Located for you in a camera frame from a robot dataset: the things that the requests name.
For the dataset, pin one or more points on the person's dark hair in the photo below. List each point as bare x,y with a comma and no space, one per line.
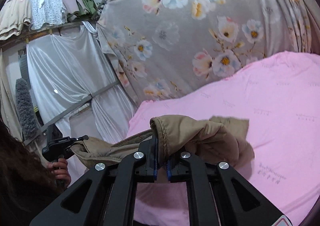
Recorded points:
27,187

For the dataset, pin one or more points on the hanging beige garment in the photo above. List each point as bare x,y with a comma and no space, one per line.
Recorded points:
15,14

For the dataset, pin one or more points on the grey fluffy duster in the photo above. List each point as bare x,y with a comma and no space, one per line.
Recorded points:
25,110

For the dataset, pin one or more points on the person's left hand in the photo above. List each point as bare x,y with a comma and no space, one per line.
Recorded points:
60,170

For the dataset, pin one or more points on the hanging patterned white garment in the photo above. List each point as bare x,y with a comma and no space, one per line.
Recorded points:
47,12

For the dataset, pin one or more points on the hanging green garment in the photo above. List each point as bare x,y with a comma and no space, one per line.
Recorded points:
81,9

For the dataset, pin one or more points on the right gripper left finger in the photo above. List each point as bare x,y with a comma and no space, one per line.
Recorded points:
104,195

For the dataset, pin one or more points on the olive quilted jacket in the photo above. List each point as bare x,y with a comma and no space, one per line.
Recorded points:
214,140

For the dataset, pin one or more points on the pink bed blanket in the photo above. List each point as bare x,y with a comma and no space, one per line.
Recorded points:
279,96

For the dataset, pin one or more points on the white satin curtain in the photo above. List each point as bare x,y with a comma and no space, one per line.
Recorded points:
65,69

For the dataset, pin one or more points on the grey floral curtain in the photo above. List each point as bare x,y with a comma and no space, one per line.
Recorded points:
164,49

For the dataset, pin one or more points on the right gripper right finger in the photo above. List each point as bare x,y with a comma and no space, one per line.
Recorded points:
219,195

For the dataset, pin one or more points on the grey metal frame bar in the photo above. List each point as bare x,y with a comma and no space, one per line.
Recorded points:
69,110

